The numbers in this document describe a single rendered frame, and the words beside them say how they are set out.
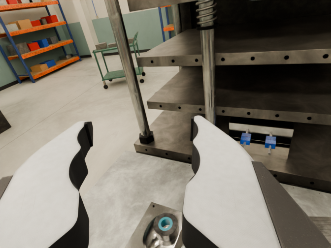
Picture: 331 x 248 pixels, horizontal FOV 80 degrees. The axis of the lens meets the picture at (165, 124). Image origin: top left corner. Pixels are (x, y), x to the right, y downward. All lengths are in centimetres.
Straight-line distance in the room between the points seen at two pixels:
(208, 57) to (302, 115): 45
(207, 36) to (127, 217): 78
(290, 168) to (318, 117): 25
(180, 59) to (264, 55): 35
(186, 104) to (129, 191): 51
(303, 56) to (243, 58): 20
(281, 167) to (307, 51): 50
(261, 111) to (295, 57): 25
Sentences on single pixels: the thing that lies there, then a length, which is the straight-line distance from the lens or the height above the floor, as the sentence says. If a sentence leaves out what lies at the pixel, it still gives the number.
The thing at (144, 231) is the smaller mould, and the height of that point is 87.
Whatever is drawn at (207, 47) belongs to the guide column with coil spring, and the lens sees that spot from 86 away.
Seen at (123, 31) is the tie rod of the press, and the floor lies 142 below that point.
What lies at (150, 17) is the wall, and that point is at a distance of 742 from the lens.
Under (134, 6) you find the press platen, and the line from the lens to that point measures 106.
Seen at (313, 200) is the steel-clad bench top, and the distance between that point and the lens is 97.
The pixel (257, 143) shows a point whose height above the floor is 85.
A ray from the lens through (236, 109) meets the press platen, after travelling 99.
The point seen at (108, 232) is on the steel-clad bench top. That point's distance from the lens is 90.
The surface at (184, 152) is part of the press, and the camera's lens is 112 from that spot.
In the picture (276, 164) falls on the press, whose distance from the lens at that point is 108.
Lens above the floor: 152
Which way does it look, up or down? 32 degrees down
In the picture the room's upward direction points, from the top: 11 degrees counter-clockwise
